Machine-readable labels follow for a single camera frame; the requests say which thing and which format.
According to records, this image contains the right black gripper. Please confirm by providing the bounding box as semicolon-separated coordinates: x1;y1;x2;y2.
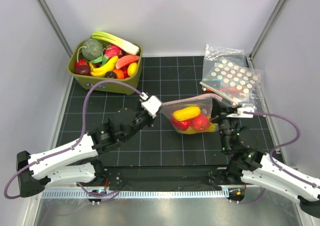
208;98;240;152

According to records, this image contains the yellow banana bunch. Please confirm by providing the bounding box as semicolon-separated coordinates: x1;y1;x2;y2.
179;122;219;135

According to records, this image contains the clear pink zip bag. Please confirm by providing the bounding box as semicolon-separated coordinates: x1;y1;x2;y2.
160;93;222;135

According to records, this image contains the yellow squash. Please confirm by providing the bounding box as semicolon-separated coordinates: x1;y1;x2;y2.
172;106;201;121

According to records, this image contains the red bell pepper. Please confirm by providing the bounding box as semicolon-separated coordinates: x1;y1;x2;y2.
170;117;192;131

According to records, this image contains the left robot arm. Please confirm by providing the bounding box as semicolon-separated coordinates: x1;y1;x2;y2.
16;107;160;198

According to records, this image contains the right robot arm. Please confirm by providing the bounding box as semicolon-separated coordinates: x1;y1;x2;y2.
211;102;320;218

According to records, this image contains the stack of dotted zip bags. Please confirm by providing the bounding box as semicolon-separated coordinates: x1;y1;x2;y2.
200;44;263;107

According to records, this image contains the orange fruit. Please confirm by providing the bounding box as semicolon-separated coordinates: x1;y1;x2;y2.
113;69;125;80

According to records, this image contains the black grid mat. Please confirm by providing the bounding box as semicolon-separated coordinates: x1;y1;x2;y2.
45;56;286;168

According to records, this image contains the yellow lemon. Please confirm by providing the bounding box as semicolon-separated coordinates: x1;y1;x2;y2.
127;62;138;77

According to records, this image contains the dark purple plum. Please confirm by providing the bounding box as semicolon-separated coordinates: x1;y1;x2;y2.
104;71;117;79

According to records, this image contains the red watermelon slice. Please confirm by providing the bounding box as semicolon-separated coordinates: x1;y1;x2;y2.
115;55;140;69

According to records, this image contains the small yellow banana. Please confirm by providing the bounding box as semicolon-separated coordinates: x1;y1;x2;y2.
89;56;119;77

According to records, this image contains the pink dragon fruit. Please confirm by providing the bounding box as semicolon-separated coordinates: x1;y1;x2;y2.
103;45;124;59

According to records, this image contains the green white leek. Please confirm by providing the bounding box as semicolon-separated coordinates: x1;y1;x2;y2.
91;31;140;55

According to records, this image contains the dark red apple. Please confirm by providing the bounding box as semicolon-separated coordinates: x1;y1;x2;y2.
74;59;91;76

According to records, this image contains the green melon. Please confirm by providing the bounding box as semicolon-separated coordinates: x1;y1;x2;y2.
77;39;104;61

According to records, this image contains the olive green plastic basket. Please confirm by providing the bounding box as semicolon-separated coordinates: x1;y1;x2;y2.
67;39;143;95

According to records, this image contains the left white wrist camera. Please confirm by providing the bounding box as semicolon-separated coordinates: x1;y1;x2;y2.
140;94;163;119

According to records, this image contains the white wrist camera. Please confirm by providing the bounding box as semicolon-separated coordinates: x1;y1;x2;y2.
226;103;257;118
140;94;163;119

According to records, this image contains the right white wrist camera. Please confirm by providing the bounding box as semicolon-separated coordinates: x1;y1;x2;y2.
226;103;257;118

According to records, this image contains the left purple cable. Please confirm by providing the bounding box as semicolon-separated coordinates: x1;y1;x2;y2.
3;80;150;203

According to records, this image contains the slotted cable duct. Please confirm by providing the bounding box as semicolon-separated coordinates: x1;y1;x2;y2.
41;188;229;199

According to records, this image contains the right aluminium frame post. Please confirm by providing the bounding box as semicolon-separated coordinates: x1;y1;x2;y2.
249;0;288;60

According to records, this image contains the aluminium frame post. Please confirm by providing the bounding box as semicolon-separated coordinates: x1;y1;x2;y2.
249;0;288;60
36;0;73;57

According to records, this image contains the left aluminium frame post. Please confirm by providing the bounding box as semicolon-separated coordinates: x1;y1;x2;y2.
36;0;73;57

